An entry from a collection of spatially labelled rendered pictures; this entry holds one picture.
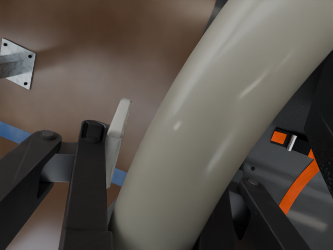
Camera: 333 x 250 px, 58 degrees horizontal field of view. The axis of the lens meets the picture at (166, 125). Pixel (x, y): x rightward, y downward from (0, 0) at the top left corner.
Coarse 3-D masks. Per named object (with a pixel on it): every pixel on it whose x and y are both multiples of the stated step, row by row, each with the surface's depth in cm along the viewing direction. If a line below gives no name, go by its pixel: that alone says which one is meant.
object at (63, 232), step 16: (80, 128) 13; (96, 128) 14; (80, 144) 13; (96, 144) 13; (80, 160) 12; (96, 160) 12; (80, 176) 11; (96, 176) 11; (80, 192) 10; (96, 192) 10; (80, 208) 9; (96, 208) 9; (64, 224) 8; (80, 224) 8; (96, 224) 9; (64, 240) 7; (80, 240) 7; (96, 240) 7; (112, 240) 8
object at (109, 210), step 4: (252, 168) 133; (236, 172) 133; (240, 172) 134; (236, 176) 129; (240, 176) 130; (232, 180) 125; (236, 180) 126; (112, 204) 93; (108, 208) 92; (112, 208) 92; (108, 212) 90; (108, 216) 88; (108, 220) 87; (108, 224) 85
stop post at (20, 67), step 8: (8, 40) 151; (8, 48) 152; (16, 48) 150; (24, 48) 149; (0, 56) 146; (8, 56) 149; (16, 56) 152; (24, 56) 151; (32, 56) 149; (0, 64) 138; (8, 64) 143; (16, 64) 148; (24, 64) 152; (32, 64) 151; (0, 72) 141; (8, 72) 146; (16, 72) 151; (24, 72) 154; (32, 72) 153; (16, 80) 157; (24, 80) 155
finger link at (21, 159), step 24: (24, 144) 12; (48, 144) 12; (0, 168) 10; (24, 168) 10; (0, 192) 9; (24, 192) 10; (48, 192) 13; (0, 216) 9; (24, 216) 11; (0, 240) 9
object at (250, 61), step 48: (240, 0) 7; (288, 0) 7; (240, 48) 7; (288, 48) 7; (192, 96) 8; (240, 96) 7; (288, 96) 8; (144, 144) 9; (192, 144) 8; (240, 144) 8; (144, 192) 8; (192, 192) 8; (144, 240) 9; (192, 240) 9
